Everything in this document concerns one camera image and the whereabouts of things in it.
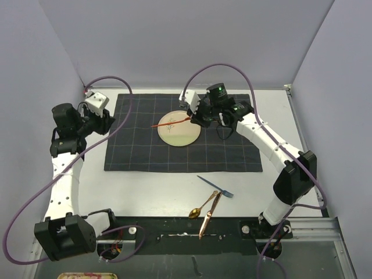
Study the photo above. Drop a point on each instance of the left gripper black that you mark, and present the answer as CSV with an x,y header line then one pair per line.
x,y
104,122

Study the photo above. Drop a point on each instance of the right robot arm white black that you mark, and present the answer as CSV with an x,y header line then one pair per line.
x,y
297,170

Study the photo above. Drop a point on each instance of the gold metal spoon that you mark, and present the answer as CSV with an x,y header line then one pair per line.
x,y
195,213

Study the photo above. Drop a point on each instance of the floral tray edge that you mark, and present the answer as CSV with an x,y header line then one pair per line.
x,y
87,275

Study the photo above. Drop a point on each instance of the orange plastic fork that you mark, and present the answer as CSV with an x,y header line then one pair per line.
x,y
171,122

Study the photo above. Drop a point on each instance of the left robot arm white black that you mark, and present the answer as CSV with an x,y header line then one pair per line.
x,y
64,232

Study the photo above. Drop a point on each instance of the copper metal knife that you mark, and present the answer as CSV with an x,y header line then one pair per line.
x,y
208,216

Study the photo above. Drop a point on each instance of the blue plastic fork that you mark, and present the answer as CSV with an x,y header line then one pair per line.
x,y
224,192

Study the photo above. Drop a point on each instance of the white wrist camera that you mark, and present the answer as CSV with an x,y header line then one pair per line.
x,y
96,102
190,100

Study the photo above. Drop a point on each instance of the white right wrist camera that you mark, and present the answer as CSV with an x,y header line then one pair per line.
x,y
190,100

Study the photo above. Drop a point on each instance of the dark grey checked cloth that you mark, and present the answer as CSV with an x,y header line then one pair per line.
x,y
137,146

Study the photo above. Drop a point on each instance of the beige plate with plant motif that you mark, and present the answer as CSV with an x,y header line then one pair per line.
x,y
181,134

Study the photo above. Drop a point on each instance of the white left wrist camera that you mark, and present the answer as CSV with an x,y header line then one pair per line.
x,y
96,102

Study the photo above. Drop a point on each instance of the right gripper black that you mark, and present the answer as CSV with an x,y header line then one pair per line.
x,y
196,118

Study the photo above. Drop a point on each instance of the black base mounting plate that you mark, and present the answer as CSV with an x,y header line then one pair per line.
x,y
179,236

